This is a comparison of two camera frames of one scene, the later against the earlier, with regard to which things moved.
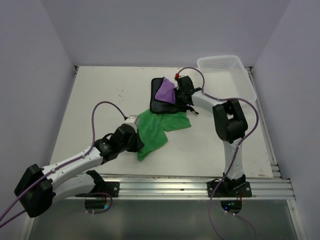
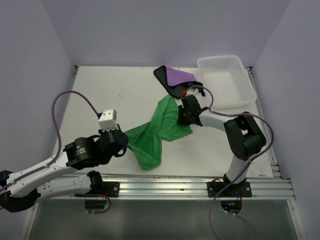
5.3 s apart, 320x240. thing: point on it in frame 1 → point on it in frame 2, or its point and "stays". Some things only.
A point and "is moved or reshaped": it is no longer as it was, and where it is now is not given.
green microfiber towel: x=153 y=127 is moved or reshaped
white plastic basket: x=226 y=77 stays
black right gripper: x=177 y=102 → x=180 y=121
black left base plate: x=110 y=188 stays
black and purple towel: x=164 y=98 → x=176 y=82
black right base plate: x=243 y=190 stays
